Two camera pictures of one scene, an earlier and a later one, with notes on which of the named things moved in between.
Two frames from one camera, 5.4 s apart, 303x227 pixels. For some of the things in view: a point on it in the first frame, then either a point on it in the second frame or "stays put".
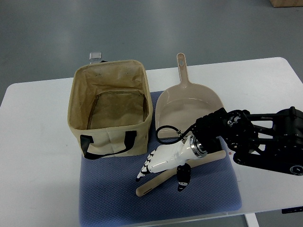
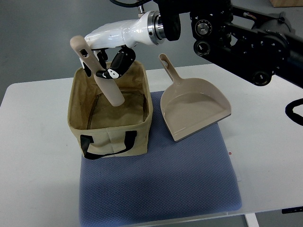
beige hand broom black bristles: (173, 175) -> (84, 50)
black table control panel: (292, 209) stays put
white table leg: (251, 220) stays put
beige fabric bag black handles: (110, 108) stays put
